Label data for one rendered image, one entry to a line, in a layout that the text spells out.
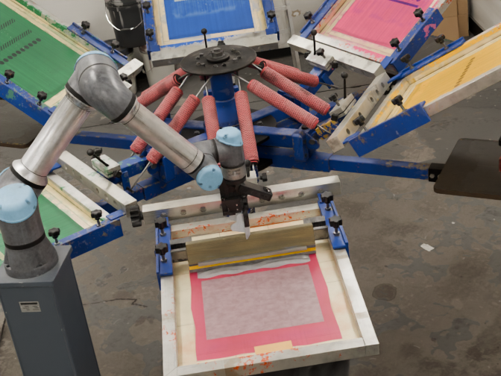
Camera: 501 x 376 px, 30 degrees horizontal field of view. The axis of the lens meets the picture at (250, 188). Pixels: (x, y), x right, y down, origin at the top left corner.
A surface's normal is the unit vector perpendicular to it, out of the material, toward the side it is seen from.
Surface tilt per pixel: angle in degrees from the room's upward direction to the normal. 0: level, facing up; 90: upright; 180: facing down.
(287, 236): 75
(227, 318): 0
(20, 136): 0
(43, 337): 90
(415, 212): 0
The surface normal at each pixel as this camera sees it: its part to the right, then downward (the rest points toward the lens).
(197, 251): 0.07, 0.22
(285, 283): -0.12, -0.87
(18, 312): -0.12, 0.50
